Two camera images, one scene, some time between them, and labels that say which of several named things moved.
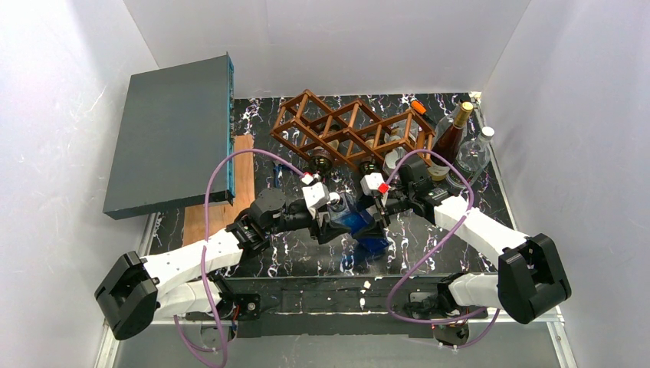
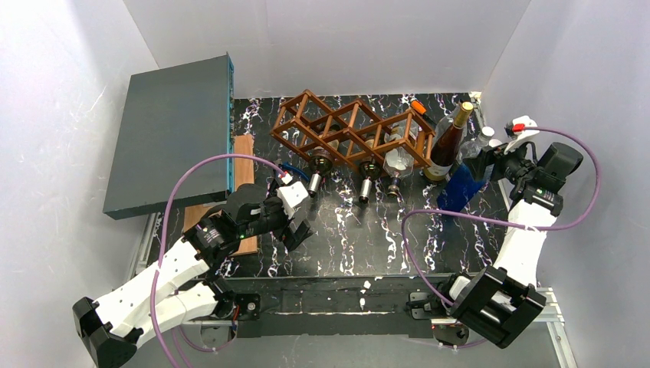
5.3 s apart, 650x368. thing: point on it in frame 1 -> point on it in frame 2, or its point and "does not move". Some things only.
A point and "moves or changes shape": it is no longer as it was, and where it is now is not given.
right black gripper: (381, 212) -> (487, 162)
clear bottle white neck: (474, 155) does not move
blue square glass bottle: (340, 210) moves or changes shape
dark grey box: (175, 120) does not move
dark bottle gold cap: (448, 140) does not move
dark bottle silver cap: (321, 160) does not move
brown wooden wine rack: (352, 130) does not move
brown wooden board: (220, 216) does not move
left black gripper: (321, 226) -> (287, 218)
